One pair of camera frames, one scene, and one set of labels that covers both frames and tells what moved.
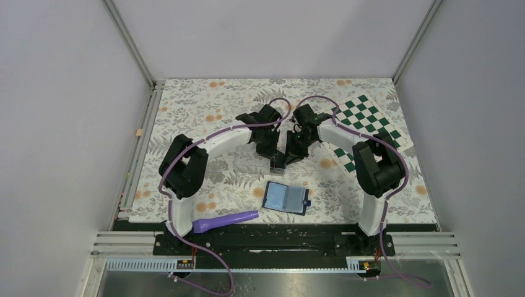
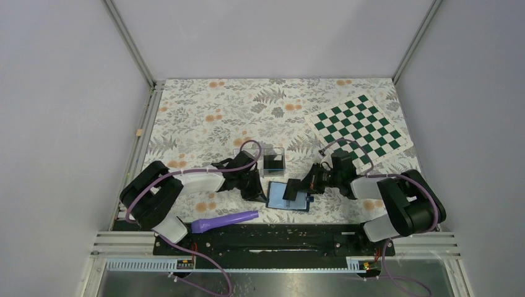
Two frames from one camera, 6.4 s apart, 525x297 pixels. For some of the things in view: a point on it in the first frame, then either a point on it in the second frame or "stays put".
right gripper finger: (291, 158) -> (293, 185)
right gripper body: (298, 143) -> (322, 178)
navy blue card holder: (287, 198) stays put
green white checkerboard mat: (361, 116) stays put
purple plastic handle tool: (208, 224) stays put
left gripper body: (268, 145) -> (244, 179)
